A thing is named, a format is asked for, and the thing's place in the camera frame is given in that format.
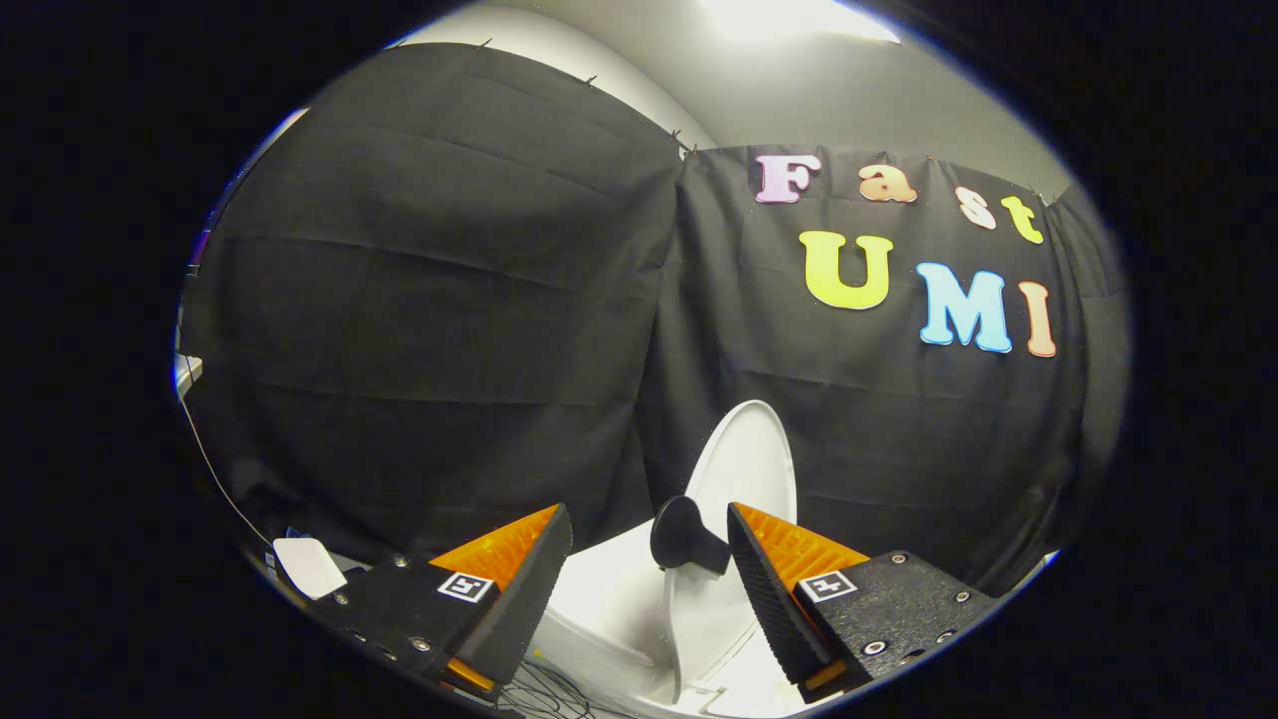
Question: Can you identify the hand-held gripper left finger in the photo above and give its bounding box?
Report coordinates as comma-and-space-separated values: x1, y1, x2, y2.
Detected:
310, 502, 576, 706

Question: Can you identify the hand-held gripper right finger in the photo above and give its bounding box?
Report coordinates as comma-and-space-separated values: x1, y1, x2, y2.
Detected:
726, 502, 999, 706

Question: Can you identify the white flat object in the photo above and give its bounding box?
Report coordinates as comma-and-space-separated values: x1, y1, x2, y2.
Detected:
271, 538, 349, 601

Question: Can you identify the black backdrop cloth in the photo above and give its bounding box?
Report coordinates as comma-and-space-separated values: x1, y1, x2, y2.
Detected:
178, 42, 1134, 598

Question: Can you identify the large ceiling light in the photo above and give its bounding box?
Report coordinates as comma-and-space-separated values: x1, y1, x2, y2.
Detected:
697, 0, 902, 45

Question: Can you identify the black floor cable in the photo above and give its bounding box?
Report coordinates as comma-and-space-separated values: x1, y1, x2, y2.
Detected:
497, 654, 645, 719

